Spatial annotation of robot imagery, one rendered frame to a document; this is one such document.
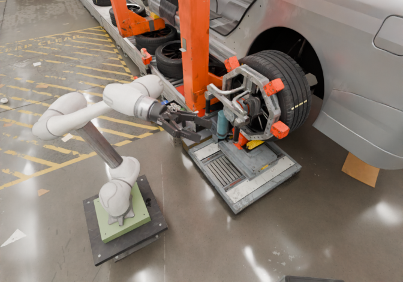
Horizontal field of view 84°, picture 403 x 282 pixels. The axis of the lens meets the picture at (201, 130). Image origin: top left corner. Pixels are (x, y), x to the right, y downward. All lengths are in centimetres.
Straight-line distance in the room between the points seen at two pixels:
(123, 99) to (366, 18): 122
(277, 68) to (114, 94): 104
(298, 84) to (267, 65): 24
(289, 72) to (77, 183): 209
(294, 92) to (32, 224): 230
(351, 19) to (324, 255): 164
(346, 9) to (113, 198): 169
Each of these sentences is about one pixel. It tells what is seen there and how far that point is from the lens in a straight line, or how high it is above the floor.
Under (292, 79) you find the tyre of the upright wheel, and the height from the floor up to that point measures 111.
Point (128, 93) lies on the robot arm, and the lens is 87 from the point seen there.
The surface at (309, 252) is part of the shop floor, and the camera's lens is 215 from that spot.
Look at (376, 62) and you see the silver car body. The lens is 150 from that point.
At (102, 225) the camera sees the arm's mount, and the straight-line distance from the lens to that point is 180.
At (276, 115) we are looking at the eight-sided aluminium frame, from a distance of 151.
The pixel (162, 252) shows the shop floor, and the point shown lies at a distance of 201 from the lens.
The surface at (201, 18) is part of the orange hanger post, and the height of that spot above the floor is 133.
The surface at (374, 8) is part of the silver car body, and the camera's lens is 147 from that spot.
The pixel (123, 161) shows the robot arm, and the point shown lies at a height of 66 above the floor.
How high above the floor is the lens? 191
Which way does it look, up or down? 46 degrees down
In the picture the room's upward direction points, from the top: straight up
